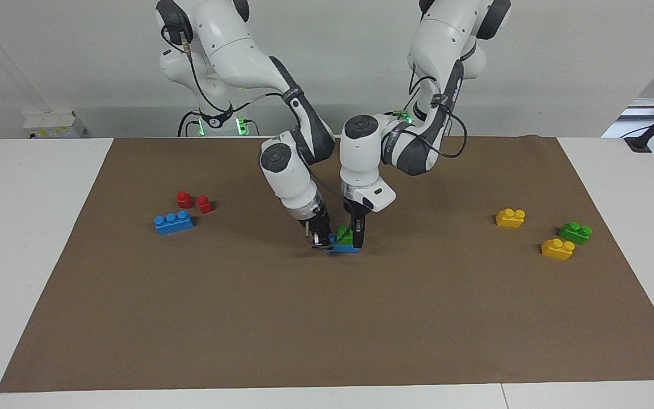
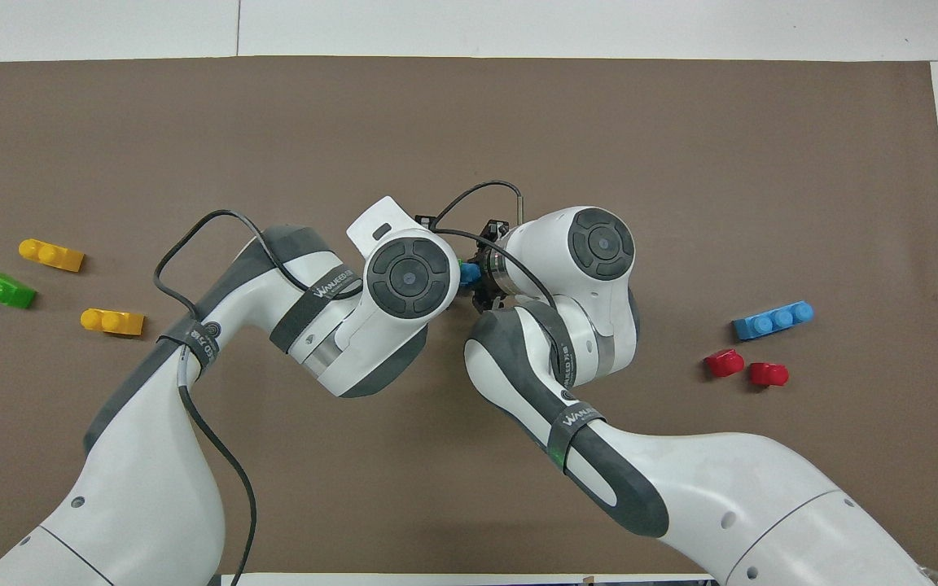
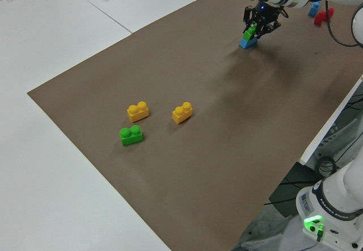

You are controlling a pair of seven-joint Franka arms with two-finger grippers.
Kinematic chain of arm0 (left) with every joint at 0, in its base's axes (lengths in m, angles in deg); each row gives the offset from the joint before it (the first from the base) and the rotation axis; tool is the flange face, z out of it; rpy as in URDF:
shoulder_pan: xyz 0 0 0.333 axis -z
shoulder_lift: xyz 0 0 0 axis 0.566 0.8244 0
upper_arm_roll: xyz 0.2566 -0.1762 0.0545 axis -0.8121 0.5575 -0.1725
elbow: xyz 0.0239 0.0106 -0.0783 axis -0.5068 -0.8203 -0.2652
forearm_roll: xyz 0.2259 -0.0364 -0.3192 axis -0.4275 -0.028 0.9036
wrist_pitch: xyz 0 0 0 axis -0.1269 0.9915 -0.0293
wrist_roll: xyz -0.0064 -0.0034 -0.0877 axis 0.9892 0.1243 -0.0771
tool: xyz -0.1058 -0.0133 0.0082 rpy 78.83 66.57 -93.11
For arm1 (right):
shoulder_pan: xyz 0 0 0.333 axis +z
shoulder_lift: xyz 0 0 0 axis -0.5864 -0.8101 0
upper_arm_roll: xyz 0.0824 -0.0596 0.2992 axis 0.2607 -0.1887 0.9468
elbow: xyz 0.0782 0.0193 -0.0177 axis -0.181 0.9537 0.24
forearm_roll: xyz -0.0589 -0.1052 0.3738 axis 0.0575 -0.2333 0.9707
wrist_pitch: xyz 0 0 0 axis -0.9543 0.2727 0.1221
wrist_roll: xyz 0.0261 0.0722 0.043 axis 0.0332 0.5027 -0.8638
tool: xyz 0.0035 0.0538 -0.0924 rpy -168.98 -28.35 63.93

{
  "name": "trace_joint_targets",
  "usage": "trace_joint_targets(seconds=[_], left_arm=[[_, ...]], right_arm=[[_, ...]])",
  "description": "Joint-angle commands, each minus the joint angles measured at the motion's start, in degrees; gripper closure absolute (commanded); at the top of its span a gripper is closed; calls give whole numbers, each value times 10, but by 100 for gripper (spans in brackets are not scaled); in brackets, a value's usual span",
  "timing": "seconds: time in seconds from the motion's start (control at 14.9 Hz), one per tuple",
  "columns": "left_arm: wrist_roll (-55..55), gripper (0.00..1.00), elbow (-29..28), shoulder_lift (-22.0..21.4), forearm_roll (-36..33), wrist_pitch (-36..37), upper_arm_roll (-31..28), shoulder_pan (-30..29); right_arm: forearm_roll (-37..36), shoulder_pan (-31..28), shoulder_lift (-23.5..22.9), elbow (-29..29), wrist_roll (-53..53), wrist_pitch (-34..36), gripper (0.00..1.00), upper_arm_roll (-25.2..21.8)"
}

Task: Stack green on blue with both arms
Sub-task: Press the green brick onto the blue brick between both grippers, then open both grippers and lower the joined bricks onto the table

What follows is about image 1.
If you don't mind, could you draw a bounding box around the blue three-stud brick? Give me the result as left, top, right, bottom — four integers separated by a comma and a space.
327, 234, 361, 254
154, 210, 195, 236

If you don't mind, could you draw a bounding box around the brown table mat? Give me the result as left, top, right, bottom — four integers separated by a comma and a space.
0, 135, 654, 394

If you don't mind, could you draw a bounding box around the yellow two-stud brick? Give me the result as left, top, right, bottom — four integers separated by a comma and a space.
495, 208, 526, 229
540, 237, 576, 261

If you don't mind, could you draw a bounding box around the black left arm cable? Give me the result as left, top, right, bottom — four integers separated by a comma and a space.
408, 60, 469, 160

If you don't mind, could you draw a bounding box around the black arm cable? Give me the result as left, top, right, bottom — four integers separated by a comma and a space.
408, 60, 469, 160
161, 23, 346, 199

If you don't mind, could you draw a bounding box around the black base cable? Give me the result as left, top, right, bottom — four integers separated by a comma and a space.
177, 110, 200, 137

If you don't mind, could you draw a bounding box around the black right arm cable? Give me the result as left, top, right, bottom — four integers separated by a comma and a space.
161, 23, 346, 199

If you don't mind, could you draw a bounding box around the white wall socket box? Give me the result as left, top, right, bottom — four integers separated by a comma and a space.
23, 110, 89, 139

